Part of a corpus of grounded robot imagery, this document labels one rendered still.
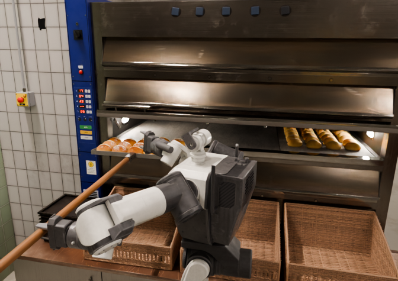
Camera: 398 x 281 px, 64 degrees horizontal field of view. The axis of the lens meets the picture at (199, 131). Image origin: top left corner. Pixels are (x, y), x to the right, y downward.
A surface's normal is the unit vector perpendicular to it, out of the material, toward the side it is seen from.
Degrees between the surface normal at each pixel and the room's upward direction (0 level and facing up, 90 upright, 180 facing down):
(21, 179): 90
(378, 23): 90
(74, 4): 90
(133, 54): 70
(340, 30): 90
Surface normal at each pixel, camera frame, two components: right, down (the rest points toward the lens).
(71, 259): 0.01, -0.97
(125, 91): -0.18, -0.10
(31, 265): -0.19, 0.25
